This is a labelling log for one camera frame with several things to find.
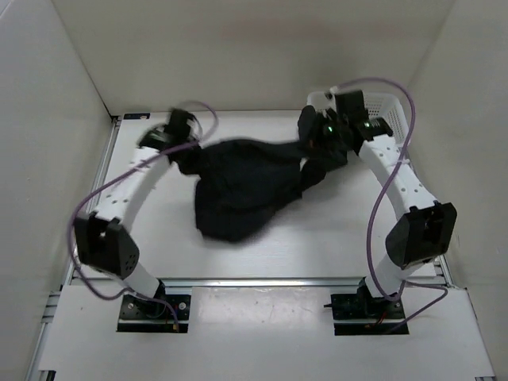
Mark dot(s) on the white perforated plastic basket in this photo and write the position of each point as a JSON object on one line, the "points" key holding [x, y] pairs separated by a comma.
{"points": [[377, 104]]}

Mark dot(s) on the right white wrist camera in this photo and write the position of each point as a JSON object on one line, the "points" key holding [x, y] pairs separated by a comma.
{"points": [[331, 96]]}

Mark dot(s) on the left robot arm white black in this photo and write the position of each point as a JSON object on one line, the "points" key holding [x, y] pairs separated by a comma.
{"points": [[103, 236]]}

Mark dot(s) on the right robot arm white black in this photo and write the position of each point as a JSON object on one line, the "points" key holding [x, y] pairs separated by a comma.
{"points": [[373, 126]]}

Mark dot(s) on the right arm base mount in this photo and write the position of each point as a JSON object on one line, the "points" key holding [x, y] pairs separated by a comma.
{"points": [[359, 314]]}

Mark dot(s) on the black trousers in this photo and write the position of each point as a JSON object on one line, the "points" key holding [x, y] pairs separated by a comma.
{"points": [[243, 183]]}

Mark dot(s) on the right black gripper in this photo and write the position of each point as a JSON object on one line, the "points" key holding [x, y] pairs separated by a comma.
{"points": [[327, 117]]}

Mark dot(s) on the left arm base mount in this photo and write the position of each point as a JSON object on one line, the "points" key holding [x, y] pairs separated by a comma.
{"points": [[138, 316]]}

